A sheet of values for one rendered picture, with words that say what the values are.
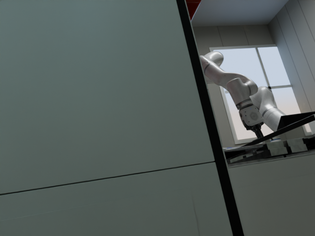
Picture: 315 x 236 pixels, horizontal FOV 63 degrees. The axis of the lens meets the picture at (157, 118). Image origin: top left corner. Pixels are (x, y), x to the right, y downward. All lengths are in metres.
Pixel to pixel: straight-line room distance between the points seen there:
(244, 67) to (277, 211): 3.02
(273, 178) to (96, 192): 0.54
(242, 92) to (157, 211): 1.03
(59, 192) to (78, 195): 0.03
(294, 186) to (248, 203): 0.16
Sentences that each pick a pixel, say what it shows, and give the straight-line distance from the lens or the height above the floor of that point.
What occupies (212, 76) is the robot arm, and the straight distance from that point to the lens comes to 1.54.
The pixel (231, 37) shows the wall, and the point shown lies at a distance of 3.93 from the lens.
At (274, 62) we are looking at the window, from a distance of 4.02.
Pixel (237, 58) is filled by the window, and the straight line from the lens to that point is 3.75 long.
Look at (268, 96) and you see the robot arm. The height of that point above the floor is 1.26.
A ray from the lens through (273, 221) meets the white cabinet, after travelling 0.82.
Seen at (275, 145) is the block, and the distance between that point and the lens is 1.19.
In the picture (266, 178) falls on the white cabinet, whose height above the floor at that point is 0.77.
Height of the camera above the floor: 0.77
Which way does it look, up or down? 17 degrees up
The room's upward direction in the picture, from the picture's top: 10 degrees counter-clockwise
